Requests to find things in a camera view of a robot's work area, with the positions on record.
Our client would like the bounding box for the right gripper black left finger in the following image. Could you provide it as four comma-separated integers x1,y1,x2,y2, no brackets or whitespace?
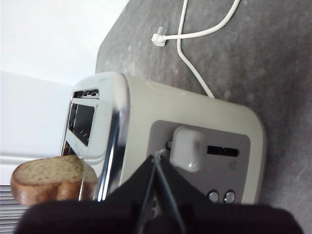
14,153,157,234

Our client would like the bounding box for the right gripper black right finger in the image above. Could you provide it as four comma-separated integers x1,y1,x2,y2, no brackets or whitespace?
157,155,304,234

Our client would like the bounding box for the brown-crusted bread slice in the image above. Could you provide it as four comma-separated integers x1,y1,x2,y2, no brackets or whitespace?
10,155,98,206

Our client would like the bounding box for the grey toaster lever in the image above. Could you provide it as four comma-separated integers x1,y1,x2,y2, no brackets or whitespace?
169,126,204,173

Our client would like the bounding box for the cream two-slot toaster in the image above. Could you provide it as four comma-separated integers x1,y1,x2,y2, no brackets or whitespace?
59,72,268,205

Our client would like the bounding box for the white toaster power cable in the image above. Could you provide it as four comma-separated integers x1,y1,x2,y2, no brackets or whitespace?
151,0,241,98

